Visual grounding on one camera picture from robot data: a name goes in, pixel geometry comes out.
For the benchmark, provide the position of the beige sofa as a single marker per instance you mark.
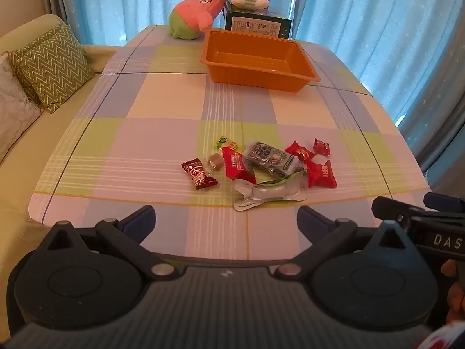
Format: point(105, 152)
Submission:
point(32, 174)

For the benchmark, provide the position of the brown clear-wrapped candy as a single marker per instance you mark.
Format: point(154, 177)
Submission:
point(214, 161)

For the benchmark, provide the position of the green zigzag cushion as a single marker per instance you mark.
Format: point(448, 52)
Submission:
point(51, 65)

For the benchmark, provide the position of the silver green snack wrapper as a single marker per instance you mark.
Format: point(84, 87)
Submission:
point(265, 194)

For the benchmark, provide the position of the pink starfish plush toy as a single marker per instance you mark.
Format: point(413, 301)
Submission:
point(192, 12)

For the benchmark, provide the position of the person's printed clothing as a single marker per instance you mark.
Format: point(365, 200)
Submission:
point(450, 338)

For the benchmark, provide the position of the dark red candy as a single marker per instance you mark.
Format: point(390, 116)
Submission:
point(199, 174)

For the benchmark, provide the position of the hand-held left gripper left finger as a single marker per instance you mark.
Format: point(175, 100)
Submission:
point(141, 219)

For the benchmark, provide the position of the white textured cushion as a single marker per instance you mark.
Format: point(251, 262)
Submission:
point(14, 109)

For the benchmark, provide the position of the small red candy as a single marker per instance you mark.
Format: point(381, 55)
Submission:
point(322, 147)

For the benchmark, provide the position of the person's right hand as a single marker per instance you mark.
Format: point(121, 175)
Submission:
point(454, 272)

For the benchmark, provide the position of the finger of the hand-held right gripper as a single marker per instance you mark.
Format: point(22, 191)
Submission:
point(443, 200)
point(388, 209)

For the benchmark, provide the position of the dark green box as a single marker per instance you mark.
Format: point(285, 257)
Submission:
point(254, 25)

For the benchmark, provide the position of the yellow green candy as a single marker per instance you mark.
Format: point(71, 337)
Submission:
point(225, 142)

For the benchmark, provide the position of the blue curtain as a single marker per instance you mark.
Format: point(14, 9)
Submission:
point(145, 0)
point(363, 25)

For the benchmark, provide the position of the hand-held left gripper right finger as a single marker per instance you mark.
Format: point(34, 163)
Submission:
point(308, 221)

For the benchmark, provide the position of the red snack packet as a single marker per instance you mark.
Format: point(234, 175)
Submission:
point(321, 174)
point(238, 165)

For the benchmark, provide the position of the red twisted candy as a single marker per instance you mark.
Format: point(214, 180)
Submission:
point(299, 152)

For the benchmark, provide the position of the grey printed snack packet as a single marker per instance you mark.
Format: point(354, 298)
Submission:
point(272, 158)

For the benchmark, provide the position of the orange plastic tray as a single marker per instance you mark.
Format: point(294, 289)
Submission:
point(254, 69)

